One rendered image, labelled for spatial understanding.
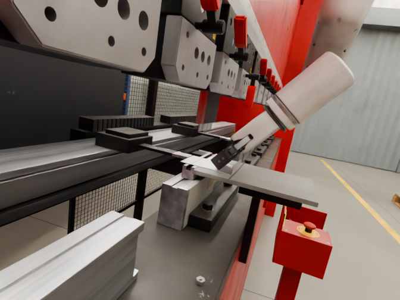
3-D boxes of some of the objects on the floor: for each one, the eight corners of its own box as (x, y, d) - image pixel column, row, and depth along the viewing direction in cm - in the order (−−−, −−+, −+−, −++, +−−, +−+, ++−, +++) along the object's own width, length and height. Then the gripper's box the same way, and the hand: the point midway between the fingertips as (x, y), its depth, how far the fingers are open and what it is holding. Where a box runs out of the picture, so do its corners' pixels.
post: (136, 240, 196) (170, -50, 155) (130, 237, 198) (163, -49, 157) (139, 237, 201) (174, -45, 160) (134, 234, 202) (167, -45, 161)
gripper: (289, 131, 47) (218, 184, 54) (290, 126, 63) (234, 167, 70) (264, 100, 48) (196, 156, 54) (271, 103, 64) (218, 146, 70)
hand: (223, 158), depth 61 cm, fingers open, 5 cm apart
